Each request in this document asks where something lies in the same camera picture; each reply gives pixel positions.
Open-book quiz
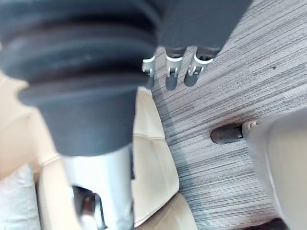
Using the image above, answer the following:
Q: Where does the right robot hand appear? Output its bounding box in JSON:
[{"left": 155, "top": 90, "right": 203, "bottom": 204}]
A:
[{"left": 0, "top": 0, "right": 254, "bottom": 230}]

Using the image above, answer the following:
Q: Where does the cream leather sofa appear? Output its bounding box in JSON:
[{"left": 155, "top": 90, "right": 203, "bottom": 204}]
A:
[{"left": 0, "top": 71, "right": 199, "bottom": 230}]

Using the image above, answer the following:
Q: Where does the light grey cushion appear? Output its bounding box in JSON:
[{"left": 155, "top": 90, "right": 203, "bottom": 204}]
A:
[{"left": 0, "top": 164, "right": 40, "bottom": 230}]

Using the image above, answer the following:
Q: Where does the dark robot foot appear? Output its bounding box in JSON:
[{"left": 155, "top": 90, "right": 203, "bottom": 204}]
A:
[{"left": 210, "top": 126, "right": 244, "bottom": 145}]

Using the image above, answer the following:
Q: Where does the silver robot leg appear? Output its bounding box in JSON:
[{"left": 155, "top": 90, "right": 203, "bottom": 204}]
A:
[{"left": 241, "top": 105, "right": 307, "bottom": 230}]

